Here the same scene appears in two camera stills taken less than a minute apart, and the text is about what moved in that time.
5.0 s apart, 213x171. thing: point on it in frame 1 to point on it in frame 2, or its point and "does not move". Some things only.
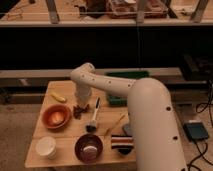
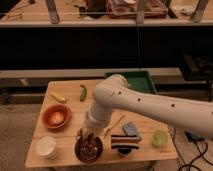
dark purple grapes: (77, 110) to (90, 149)
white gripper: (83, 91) to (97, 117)
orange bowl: (56, 116) does not move
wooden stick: (114, 125) does not move
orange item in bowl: (57, 117) does not move
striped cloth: (122, 142) does not move
